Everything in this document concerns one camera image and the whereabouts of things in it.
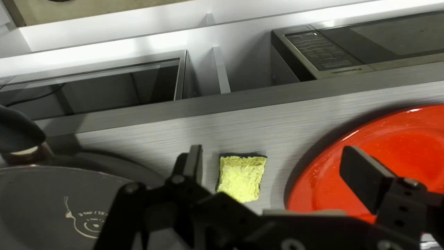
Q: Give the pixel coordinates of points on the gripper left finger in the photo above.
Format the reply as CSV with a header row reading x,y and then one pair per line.
x,y
180,194

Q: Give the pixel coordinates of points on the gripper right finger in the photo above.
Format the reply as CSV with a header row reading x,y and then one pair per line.
x,y
367,178

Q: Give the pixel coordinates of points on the red round pan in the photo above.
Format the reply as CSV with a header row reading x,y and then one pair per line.
x,y
402,142

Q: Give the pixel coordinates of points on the dark grey frying pan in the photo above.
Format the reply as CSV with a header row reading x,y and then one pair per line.
x,y
41,208

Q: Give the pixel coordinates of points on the yellow sponge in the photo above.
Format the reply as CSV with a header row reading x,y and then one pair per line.
x,y
241,177

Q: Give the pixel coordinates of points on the silver microwave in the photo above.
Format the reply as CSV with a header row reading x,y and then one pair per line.
x,y
312,52

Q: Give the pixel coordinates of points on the microwave door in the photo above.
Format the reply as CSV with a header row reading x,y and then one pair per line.
x,y
392,38

